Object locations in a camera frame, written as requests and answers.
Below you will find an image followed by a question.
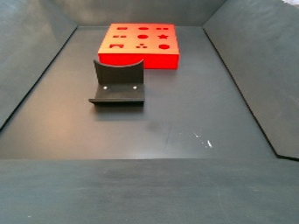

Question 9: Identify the red shape sorter block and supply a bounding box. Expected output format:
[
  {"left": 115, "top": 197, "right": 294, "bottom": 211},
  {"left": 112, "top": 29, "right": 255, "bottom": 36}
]
[{"left": 98, "top": 23, "right": 180, "bottom": 69}]

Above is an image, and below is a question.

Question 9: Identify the black curved holder bracket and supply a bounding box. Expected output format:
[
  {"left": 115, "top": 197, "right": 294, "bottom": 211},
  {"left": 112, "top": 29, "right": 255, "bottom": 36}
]
[{"left": 88, "top": 60, "right": 146, "bottom": 105}]

